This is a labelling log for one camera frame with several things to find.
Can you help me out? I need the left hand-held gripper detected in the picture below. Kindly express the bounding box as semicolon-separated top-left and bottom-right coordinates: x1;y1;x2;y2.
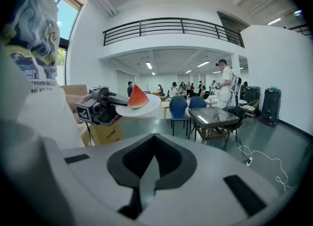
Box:
74;85;130;126

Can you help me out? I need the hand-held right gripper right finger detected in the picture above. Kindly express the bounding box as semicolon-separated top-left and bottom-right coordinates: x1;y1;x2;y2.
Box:
141;134;287;226

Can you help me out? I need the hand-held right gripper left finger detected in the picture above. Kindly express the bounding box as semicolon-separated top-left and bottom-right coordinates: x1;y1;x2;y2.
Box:
43;133;155;221

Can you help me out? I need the red watermelon slice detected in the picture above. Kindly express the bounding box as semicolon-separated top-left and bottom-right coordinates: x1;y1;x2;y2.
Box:
128;85;150;110

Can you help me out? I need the white round plate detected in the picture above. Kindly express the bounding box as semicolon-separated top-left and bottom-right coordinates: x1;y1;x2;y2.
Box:
115;93;162;118

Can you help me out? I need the black glass-top patterned table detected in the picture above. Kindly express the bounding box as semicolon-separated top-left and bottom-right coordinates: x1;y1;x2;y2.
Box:
187;107;241;151

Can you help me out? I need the cardboard box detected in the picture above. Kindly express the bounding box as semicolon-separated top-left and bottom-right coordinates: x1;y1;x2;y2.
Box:
60;84;89;96
81;116;124;147

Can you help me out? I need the light wooden table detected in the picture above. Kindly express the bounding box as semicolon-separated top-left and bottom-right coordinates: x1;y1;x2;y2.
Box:
160;100;172;120

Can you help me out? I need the blue chair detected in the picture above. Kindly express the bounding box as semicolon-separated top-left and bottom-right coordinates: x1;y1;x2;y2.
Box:
169;95;190;136
188;96;208;113

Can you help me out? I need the black backpack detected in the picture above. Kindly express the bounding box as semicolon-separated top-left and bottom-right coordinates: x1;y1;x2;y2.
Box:
223;105;247;133

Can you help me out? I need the black bag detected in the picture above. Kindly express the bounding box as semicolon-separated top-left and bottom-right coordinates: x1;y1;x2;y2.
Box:
224;106;246;120

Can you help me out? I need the person's white printed t-shirt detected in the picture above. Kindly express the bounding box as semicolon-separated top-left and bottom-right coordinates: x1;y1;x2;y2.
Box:
0;0;85;150

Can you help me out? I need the black balcony railing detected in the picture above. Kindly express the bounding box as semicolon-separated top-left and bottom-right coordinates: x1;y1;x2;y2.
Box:
102;17;246;48

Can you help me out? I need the window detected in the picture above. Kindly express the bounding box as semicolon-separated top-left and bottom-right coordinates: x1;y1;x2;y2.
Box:
54;0;83;40

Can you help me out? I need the black machine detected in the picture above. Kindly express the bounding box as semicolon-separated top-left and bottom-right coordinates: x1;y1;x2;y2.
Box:
244;86;264;104

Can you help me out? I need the black mobile robot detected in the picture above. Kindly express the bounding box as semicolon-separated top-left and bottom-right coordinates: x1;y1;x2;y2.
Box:
258;87;282;127

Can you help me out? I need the black power cable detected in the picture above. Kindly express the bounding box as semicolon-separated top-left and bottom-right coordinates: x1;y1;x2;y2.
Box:
231;128;248;164

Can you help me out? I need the white cable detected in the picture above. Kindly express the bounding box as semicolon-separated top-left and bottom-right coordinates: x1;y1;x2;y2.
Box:
238;144;292;192

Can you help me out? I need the gold wire chair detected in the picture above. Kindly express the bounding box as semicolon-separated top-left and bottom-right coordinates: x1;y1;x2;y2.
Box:
241;99;261;118

